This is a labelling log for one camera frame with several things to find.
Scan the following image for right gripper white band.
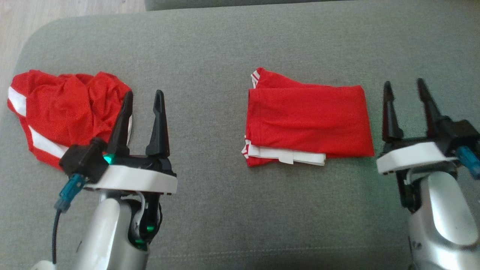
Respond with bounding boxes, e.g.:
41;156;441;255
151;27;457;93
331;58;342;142
376;78;460;175

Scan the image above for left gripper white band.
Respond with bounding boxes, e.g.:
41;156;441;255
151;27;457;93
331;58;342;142
84;90;179;195

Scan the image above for red shorts white stripes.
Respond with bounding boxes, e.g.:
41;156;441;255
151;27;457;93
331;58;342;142
7;69;134;171

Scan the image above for red basketball jersey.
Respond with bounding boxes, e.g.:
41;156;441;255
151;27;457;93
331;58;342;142
241;67;375;167

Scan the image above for large grey sofa ottoman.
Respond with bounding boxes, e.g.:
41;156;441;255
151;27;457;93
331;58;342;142
0;0;480;270

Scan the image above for right camera cable teal plug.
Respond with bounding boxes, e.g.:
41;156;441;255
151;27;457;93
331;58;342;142
456;146;480;180

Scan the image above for camera cable teal plug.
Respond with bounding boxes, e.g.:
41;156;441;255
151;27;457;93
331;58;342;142
456;146;480;180
52;173;86;265

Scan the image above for left camera cable teal plug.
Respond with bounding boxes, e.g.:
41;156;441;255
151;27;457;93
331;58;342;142
52;173;86;265

